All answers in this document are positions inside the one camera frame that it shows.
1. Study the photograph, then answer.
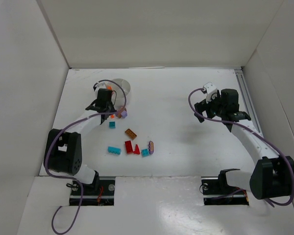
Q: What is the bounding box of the aluminium rail right side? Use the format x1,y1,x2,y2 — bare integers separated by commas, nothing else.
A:
234,69,263,135

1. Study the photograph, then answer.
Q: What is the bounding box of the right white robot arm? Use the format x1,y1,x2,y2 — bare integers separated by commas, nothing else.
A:
190,83,294,206

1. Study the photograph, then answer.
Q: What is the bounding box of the small teal square lego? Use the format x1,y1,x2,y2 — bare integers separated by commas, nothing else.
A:
109,121,116,129

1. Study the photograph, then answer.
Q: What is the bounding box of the red sloped lego piece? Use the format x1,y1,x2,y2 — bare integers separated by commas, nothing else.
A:
133,144,140,155

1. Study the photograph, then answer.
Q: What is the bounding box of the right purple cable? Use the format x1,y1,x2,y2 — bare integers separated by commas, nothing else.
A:
188,88,294,208

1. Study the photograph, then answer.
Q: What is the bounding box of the white round divided container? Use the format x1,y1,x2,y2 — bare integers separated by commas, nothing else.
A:
106,78,131,110

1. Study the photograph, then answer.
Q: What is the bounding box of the brown flat lego plate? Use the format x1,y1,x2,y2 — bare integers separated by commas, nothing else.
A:
125,128,137,140

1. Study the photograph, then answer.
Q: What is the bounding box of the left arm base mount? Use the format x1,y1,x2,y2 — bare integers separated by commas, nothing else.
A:
66,177,116,206

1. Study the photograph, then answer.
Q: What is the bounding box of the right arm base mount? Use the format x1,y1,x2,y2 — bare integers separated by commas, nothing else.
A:
199,177,249,206

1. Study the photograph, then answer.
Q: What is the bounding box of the red rectangular lego brick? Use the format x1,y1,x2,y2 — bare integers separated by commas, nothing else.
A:
124,141,134,154

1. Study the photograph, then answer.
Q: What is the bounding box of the teal square lego brick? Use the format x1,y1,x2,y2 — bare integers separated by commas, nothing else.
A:
141,149,149,157

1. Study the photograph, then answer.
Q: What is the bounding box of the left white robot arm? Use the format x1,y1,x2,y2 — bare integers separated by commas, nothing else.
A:
44,88,116,190

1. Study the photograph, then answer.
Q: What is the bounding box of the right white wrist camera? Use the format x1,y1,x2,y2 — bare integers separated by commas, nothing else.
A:
202,82,218,103

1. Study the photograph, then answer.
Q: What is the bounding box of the purple oval lego plate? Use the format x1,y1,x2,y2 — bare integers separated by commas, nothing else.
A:
148,141,154,155

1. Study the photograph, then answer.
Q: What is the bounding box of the long teal lego brick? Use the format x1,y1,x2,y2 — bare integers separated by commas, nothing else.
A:
107,146,122,155

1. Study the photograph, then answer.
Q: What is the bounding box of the purple brown lego assembly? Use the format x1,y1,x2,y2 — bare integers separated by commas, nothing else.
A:
116,107,127,118

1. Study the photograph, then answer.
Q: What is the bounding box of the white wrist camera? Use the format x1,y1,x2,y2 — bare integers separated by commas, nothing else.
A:
202,82,218,103
93,82,107,92

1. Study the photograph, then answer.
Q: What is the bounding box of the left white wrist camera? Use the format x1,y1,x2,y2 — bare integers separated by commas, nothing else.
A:
93,82,107,92

